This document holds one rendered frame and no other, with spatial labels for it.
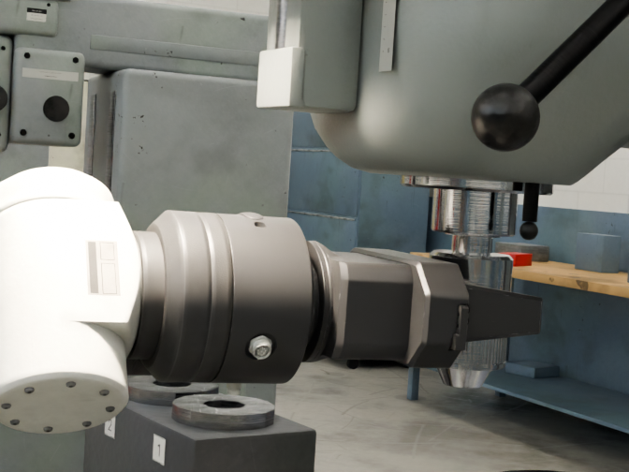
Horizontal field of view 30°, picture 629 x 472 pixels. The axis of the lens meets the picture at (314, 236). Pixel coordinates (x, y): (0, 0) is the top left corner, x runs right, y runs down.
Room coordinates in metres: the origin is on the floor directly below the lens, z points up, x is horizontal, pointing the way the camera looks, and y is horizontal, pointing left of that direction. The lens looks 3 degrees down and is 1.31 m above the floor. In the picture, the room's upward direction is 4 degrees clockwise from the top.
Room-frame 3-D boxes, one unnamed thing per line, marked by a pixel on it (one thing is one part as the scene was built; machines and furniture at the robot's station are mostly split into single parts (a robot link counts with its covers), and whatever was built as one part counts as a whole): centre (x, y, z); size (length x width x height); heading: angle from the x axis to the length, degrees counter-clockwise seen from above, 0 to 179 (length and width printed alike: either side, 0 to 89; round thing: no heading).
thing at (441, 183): (0.66, -0.09, 1.31); 0.09 x 0.09 x 0.01
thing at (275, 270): (0.63, 0.00, 1.24); 0.13 x 0.12 x 0.10; 21
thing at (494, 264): (0.66, -0.09, 1.26); 0.05 x 0.05 x 0.01
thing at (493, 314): (0.63, -0.10, 1.24); 0.06 x 0.02 x 0.03; 111
